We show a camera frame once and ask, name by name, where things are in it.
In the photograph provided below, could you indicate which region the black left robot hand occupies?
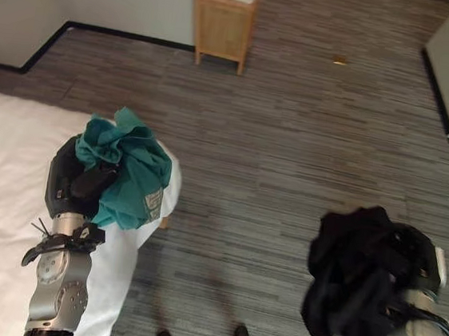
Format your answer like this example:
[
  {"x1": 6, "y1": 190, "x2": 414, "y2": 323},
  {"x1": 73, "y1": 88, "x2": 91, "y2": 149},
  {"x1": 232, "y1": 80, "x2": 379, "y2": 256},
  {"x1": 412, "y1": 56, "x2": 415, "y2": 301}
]
[{"x1": 43, "y1": 132, "x2": 126, "y2": 222}]

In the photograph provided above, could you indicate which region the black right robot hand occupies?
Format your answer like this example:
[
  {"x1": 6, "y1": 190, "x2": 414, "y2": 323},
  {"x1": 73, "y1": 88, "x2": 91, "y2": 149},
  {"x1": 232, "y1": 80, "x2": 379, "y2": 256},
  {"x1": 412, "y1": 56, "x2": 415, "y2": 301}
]
[{"x1": 390, "y1": 223, "x2": 449, "y2": 296}]

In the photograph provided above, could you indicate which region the teal garment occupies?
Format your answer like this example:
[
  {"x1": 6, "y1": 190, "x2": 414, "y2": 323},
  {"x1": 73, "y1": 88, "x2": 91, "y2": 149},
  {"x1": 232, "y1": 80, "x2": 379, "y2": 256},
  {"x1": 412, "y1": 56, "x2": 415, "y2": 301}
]
[{"x1": 66, "y1": 101, "x2": 179, "y2": 235}]

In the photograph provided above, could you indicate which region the black garment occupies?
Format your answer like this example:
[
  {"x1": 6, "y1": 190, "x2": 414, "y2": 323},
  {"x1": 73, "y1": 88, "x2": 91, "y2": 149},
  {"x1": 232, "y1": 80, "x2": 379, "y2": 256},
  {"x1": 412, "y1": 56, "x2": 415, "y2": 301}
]
[{"x1": 297, "y1": 199, "x2": 440, "y2": 336}]

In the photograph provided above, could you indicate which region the white bed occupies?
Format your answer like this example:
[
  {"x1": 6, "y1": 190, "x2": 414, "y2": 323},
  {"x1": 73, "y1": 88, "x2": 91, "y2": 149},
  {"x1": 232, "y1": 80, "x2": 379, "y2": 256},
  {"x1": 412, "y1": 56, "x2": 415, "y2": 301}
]
[{"x1": 0, "y1": 90, "x2": 191, "y2": 336}]

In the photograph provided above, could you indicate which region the wooden side table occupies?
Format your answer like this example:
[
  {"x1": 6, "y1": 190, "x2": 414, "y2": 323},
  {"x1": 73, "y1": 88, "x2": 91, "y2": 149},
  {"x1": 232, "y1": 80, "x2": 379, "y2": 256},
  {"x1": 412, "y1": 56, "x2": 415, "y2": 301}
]
[{"x1": 187, "y1": 0, "x2": 260, "y2": 77}]

